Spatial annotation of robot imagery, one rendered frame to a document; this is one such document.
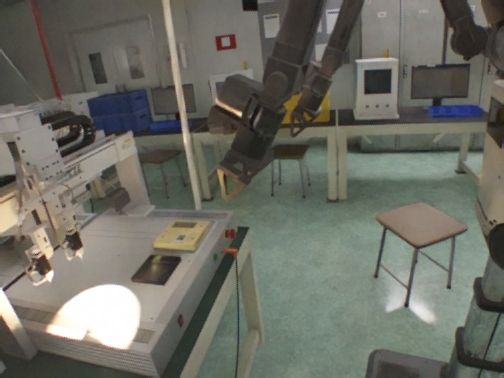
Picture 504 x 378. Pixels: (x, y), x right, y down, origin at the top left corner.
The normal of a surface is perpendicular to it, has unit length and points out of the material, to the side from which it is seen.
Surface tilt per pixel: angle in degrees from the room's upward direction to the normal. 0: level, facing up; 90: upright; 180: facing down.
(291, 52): 91
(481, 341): 90
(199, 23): 90
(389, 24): 90
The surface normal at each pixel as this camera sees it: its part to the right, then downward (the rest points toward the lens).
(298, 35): -0.31, 0.28
